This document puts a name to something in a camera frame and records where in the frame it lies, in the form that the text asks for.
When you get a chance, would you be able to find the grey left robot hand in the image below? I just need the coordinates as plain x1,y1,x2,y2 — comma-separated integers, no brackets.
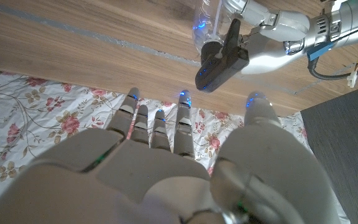
221,0,358,75

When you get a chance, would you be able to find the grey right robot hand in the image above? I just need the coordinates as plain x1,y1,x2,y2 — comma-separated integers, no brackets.
0,86,341,224

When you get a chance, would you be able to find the black sprayer head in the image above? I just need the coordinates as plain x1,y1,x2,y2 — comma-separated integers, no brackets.
194,17,250,93

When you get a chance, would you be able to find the clear plastic spray bottle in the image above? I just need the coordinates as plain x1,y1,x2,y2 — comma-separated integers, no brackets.
191,0,229,63

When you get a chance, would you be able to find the floral print curtain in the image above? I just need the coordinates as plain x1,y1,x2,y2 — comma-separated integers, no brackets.
0,67,351,224

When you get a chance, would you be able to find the grey tape outline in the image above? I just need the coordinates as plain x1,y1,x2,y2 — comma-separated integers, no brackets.
0,1,332,96

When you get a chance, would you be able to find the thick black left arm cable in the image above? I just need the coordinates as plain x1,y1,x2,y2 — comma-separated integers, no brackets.
308,57,358,81

